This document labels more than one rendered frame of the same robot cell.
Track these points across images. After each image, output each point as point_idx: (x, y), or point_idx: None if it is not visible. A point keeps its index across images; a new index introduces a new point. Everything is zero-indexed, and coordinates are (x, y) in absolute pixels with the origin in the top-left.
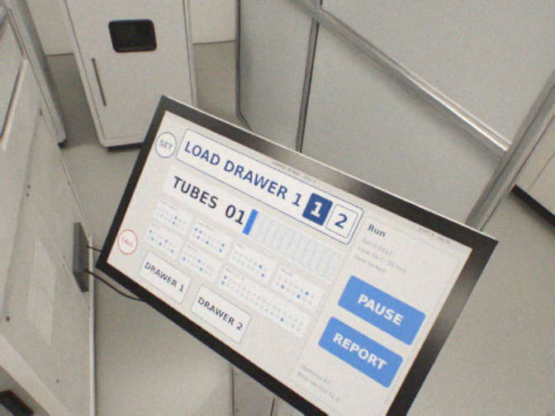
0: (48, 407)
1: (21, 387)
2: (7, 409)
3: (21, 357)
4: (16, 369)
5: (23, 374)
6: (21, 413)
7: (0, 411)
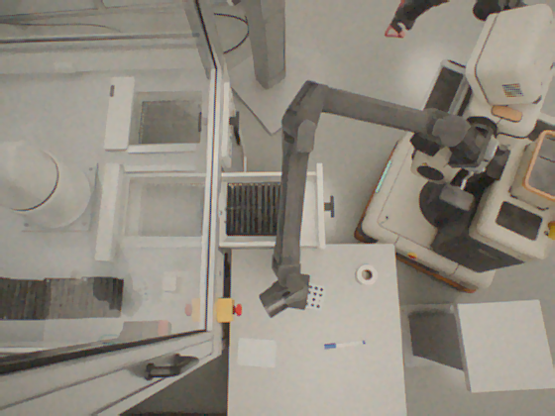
0: (239, 130)
1: None
2: (236, 143)
3: None
4: (233, 106)
5: (234, 108)
6: (240, 137)
7: (236, 146)
